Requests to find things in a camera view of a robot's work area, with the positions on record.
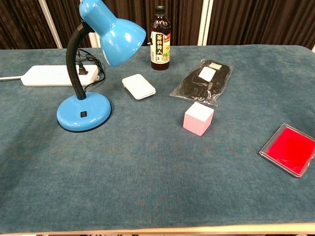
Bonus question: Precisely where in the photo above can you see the blue gooseneck desk lamp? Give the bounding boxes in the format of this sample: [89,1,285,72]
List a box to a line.
[56,0,147,133]

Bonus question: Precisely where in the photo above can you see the white rectangular power bank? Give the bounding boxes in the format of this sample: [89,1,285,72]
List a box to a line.
[122,73,157,101]

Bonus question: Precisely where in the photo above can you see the pink and white cube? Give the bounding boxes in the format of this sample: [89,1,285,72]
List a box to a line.
[183,101,215,137]

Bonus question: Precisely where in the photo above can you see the black gloves in plastic bag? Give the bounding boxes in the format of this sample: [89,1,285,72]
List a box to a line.
[169,58,234,107]

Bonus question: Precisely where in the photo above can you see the blue table cloth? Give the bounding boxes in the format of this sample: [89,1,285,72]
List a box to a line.
[0,44,315,235]

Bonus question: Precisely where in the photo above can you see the dark tea bottle with label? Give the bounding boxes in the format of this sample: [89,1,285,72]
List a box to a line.
[150,6,171,71]

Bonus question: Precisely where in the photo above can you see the white power strip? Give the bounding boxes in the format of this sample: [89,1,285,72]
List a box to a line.
[20,64,99,87]

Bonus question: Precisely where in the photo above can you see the dark brown pleated curtain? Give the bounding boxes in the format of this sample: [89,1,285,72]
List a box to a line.
[0,0,315,50]

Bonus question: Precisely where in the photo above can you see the red pad in clear case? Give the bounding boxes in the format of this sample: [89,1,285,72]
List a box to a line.
[258,123,315,179]

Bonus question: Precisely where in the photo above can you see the thin black wire with connector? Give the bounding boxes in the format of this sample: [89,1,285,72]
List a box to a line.
[77,48,107,87]

